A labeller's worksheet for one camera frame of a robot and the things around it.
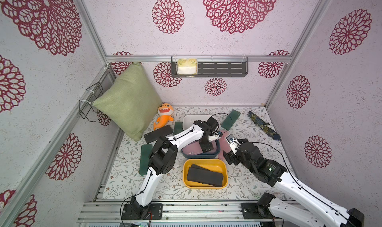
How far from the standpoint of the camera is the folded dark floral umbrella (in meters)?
1.05

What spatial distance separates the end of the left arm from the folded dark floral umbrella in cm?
45

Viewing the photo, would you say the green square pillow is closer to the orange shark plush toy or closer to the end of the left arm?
the orange shark plush toy

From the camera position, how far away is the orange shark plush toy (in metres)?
1.08

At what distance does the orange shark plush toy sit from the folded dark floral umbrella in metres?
0.61

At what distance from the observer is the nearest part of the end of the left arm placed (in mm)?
699
